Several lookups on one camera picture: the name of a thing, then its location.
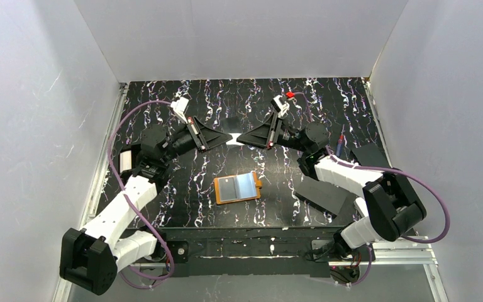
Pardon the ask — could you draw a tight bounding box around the orange card holder wallet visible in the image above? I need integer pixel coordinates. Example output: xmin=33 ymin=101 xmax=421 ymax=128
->
xmin=213 ymin=172 xmax=262 ymax=204

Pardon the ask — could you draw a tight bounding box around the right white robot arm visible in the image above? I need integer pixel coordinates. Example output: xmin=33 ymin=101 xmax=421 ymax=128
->
xmin=236 ymin=113 xmax=426 ymax=254

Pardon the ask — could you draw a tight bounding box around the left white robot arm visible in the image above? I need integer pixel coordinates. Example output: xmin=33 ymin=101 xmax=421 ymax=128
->
xmin=59 ymin=117 xmax=232 ymax=295

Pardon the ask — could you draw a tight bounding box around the blue red screwdriver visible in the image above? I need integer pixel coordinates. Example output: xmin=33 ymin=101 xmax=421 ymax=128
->
xmin=335 ymin=125 xmax=345 ymax=157

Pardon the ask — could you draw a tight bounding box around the white block in box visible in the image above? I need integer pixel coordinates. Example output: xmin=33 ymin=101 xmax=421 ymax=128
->
xmin=119 ymin=150 xmax=133 ymax=172

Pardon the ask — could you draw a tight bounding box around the black flat slab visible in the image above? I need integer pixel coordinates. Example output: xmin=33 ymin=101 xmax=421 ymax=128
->
xmin=294 ymin=177 xmax=348 ymax=215

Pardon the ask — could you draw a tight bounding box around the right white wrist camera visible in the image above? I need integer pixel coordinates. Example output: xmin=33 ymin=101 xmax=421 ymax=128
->
xmin=271 ymin=95 xmax=289 ymax=119

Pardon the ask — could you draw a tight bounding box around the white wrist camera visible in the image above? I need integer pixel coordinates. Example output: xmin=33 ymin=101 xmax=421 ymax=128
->
xmin=170 ymin=97 xmax=189 ymax=124
xmin=271 ymin=95 xmax=289 ymax=119

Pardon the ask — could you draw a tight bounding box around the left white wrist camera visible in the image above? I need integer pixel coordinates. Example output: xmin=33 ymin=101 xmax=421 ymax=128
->
xmin=170 ymin=97 xmax=189 ymax=124

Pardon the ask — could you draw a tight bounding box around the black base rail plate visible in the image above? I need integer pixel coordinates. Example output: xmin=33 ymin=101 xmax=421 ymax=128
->
xmin=159 ymin=226 xmax=375 ymax=277

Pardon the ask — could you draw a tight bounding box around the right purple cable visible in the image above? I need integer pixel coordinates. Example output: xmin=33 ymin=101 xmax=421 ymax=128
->
xmin=291 ymin=91 xmax=452 ymax=245

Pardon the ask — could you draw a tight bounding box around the purple cable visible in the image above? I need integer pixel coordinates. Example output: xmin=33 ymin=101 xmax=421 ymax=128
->
xmin=107 ymin=99 xmax=175 ymax=291
xmin=291 ymin=91 xmax=452 ymax=245

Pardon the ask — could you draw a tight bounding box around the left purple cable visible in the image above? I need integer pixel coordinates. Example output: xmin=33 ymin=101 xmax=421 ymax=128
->
xmin=107 ymin=99 xmax=175 ymax=291

